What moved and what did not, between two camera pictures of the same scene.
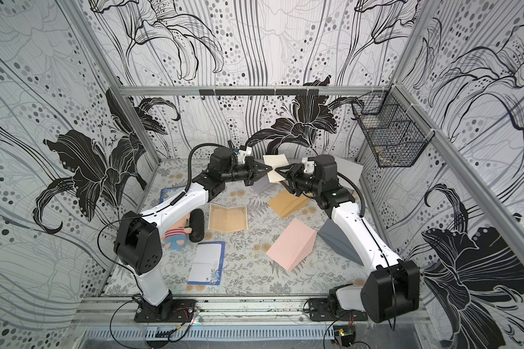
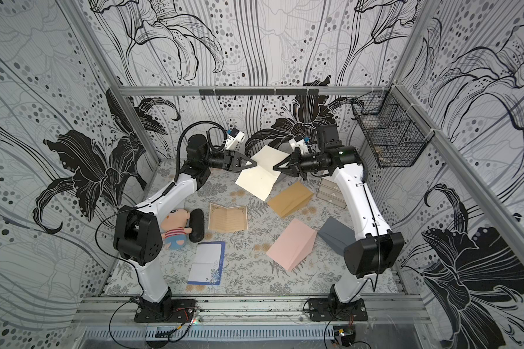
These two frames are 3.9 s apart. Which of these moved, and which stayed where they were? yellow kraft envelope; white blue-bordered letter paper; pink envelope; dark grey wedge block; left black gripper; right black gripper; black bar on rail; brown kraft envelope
Moved: left black gripper; right black gripper
Stayed: yellow kraft envelope; black bar on rail; white blue-bordered letter paper; dark grey wedge block; brown kraft envelope; pink envelope
